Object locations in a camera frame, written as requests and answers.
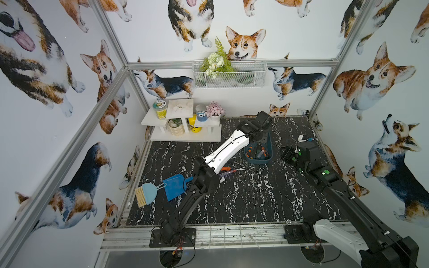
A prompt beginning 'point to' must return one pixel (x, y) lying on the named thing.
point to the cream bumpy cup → (176, 127)
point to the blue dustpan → (176, 186)
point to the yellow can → (192, 121)
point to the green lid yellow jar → (160, 106)
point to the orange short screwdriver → (227, 168)
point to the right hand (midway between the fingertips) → (288, 146)
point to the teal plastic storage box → (267, 144)
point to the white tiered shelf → (181, 109)
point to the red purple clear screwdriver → (227, 173)
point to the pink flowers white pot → (214, 110)
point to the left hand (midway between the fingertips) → (260, 132)
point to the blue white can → (201, 114)
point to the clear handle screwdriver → (261, 153)
